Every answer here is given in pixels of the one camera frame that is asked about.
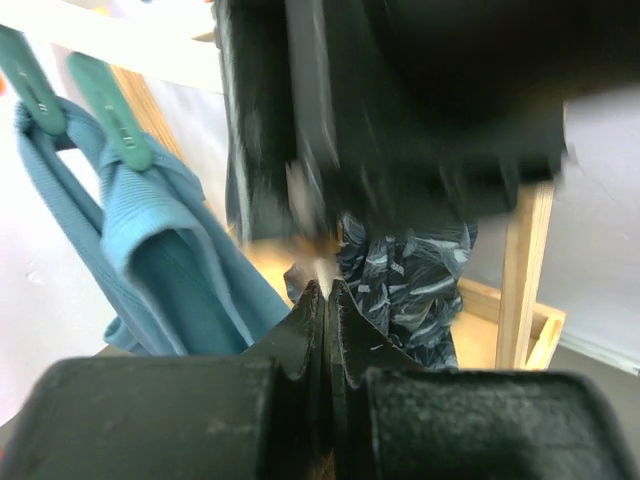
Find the teal clothes peg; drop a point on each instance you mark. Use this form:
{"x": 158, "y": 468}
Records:
{"x": 23, "y": 70}
{"x": 100, "y": 90}

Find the dark patterned sock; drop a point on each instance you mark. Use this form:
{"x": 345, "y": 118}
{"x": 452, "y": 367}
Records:
{"x": 402, "y": 291}

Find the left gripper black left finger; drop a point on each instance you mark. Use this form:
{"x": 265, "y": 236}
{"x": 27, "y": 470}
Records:
{"x": 249, "y": 416}

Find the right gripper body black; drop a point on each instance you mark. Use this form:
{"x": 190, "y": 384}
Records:
{"x": 405, "y": 114}

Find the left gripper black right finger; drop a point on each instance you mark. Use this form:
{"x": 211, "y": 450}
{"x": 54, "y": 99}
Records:
{"x": 394, "y": 419}

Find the blue sock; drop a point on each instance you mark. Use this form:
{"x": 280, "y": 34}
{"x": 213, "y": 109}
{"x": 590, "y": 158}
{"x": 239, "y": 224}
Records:
{"x": 176, "y": 280}

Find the wooden rack stand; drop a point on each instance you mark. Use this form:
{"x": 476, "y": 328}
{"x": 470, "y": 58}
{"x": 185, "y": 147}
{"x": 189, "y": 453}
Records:
{"x": 505, "y": 330}

